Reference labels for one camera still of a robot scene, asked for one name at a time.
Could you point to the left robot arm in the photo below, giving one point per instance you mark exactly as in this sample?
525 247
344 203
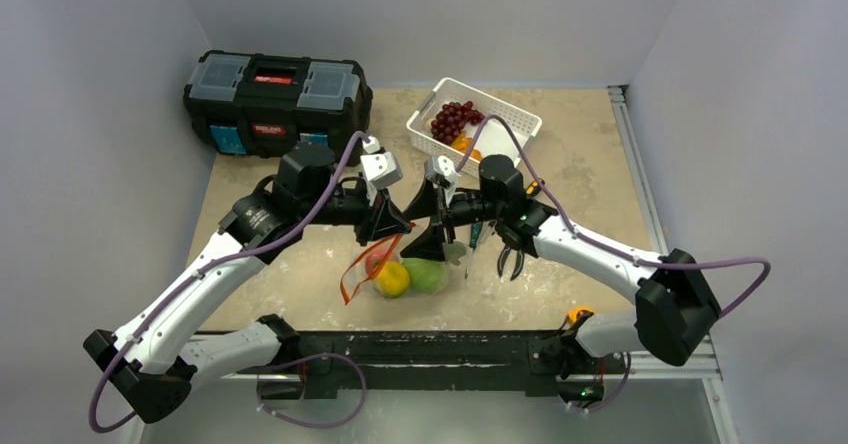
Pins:
154 361

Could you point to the red grape bunch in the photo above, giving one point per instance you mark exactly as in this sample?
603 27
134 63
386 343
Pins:
453 122

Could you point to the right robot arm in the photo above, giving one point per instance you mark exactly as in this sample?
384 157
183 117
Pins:
673 307

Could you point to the clear zip top bag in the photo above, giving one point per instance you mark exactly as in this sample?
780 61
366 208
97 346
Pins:
354 280

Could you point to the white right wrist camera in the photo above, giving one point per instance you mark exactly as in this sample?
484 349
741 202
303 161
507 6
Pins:
441 171

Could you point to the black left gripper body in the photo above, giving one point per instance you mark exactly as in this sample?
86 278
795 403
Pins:
367 231

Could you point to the yellow tape measure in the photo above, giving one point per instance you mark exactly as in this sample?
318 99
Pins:
578 313

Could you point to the orange fruit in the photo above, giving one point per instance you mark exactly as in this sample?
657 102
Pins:
464 145

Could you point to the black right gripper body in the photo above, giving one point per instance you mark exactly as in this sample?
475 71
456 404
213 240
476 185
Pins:
446 212

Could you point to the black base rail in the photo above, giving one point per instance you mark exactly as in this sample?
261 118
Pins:
535 363

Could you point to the green handled screwdriver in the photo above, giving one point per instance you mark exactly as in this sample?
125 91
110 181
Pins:
475 233

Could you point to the green cabbage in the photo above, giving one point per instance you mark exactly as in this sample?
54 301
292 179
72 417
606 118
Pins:
427 276

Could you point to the black plastic toolbox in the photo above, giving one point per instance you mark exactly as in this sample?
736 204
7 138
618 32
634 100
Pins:
263 105

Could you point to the pink peach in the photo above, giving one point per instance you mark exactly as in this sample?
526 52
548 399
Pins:
375 260

